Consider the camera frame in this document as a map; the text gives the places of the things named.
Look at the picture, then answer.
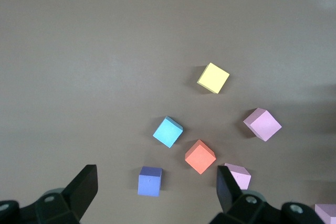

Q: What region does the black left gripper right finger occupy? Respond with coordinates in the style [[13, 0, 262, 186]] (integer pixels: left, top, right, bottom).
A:
[[209, 165, 325, 224]]

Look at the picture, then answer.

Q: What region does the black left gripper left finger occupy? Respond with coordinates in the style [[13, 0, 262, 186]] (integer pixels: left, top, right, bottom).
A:
[[0, 164, 99, 224]]

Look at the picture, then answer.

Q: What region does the pink foam cube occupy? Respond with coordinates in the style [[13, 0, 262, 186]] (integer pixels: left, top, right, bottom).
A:
[[314, 203, 336, 224], [243, 107, 283, 142], [224, 163, 252, 190]]

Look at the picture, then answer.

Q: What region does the orange foam cube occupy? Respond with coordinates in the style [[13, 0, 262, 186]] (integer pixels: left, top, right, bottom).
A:
[[184, 139, 217, 175]]

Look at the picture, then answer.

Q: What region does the purple foam cube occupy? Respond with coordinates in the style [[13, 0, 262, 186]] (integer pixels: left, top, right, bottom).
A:
[[137, 166, 163, 197]]

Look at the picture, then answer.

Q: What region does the blue foam cube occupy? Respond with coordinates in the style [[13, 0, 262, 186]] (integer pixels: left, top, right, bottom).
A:
[[152, 115, 184, 148]]

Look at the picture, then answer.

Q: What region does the yellow foam cube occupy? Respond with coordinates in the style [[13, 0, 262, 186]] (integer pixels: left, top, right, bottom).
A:
[[196, 62, 230, 94]]

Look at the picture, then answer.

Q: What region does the brown table mat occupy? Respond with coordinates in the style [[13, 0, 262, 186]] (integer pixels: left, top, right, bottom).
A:
[[0, 0, 336, 224]]

